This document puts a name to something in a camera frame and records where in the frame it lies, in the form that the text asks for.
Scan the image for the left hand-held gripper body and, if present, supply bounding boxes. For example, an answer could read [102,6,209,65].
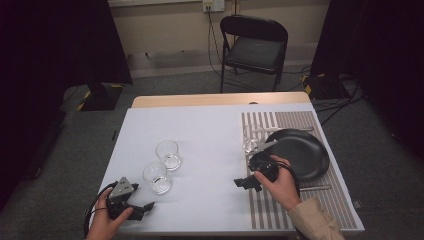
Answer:
[105,175,140,220]

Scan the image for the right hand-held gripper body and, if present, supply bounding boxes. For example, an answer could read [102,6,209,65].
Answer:
[247,139,281,183]

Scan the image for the clear drinking glass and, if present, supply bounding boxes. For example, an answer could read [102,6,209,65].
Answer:
[155,139,182,172]
[142,161,172,195]
[242,123,267,155]

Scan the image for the person's right hand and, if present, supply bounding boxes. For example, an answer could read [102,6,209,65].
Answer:
[253,154,303,212]

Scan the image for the person's left hand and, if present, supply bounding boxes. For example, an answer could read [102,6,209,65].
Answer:
[85,187,134,240]

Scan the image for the black round plate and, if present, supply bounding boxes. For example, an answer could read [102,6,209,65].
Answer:
[264,128,331,184]

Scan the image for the long silver cutlery piece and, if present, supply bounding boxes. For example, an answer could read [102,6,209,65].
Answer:
[251,126,315,134]

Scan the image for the short silver cutlery piece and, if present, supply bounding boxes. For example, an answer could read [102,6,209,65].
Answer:
[299,184,333,192]

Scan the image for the white table sheet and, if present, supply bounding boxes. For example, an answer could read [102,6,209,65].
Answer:
[99,102,366,235]

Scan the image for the grey striped placemat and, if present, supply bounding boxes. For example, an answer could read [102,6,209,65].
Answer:
[240,110,360,231]

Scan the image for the wooden table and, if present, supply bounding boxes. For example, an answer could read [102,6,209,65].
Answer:
[99,91,366,238]

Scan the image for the black stand base yellow tape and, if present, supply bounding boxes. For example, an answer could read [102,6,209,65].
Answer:
[59,81,125,113]

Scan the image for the black box yellow tape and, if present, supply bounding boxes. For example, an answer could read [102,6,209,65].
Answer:
[300,73,352,101]

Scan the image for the black folding chair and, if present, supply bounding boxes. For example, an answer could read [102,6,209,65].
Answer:
[218,14,290,94]

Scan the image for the black curtain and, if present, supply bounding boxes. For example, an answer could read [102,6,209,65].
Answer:
[0,0,134,211]
[309,0,424,163]

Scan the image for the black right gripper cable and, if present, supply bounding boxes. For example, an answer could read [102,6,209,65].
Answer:
[279,161,302,198]

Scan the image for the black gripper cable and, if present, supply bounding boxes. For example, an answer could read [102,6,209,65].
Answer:
[83,180,118,238]
[279,161,302,198]

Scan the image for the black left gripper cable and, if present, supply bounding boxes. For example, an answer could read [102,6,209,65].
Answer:
[83,180,118,238]

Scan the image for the black floor cables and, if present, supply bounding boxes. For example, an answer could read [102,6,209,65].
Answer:
[281,64,365,127]

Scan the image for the black cable from outlet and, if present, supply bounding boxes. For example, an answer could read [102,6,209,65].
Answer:
[205,5,259,92]

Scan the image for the white wall outlet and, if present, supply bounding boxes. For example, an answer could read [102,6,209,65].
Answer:
[201,0,226,14]

